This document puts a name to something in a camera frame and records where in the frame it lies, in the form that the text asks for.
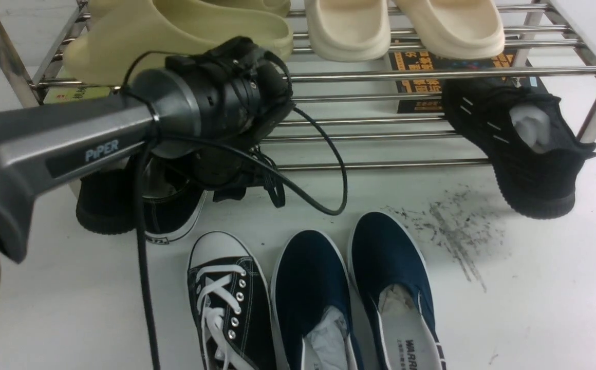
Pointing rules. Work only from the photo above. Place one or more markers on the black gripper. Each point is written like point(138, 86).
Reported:
point(243, 92)

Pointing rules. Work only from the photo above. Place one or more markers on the black canvas lace sneaker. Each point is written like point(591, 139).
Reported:
point(230, 304)
point(171, 203)

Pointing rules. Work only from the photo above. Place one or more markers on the silver metal shoe rack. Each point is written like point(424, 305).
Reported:
point(511, 72)

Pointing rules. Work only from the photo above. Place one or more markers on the navy slip-on shoe left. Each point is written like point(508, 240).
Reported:
point(311, 308)

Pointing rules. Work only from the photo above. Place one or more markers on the navy slip-on shoe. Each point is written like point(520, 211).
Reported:
point(311, 308)
point(389, 273)

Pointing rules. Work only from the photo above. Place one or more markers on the navy slip-on shoe right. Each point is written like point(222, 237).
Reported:
point(389, 273)

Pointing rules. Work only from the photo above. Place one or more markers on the cream foam slipper left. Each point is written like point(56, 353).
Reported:
point(348, 31)

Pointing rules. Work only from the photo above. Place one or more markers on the cream foam slipper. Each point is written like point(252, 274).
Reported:
point(348, 31)
point(463, 30)

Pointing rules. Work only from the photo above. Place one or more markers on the olive green foam slipper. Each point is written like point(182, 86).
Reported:
point(103, 54)

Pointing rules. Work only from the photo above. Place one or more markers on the black knit sneaker left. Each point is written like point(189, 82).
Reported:
point(105, 202)

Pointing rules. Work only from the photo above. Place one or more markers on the black knit sneaker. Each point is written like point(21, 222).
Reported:
point(535, 156)
point(105, 202)

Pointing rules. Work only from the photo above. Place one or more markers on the black orange book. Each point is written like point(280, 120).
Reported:
point(413, 90)

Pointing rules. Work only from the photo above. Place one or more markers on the yellow blue book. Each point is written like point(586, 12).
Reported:
point(57, 95)

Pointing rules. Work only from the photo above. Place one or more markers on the cream foam slipper right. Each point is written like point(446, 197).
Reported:
point(463, 30)

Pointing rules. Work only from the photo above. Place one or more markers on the black knit sneaker right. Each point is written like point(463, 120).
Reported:
point(535, 156)

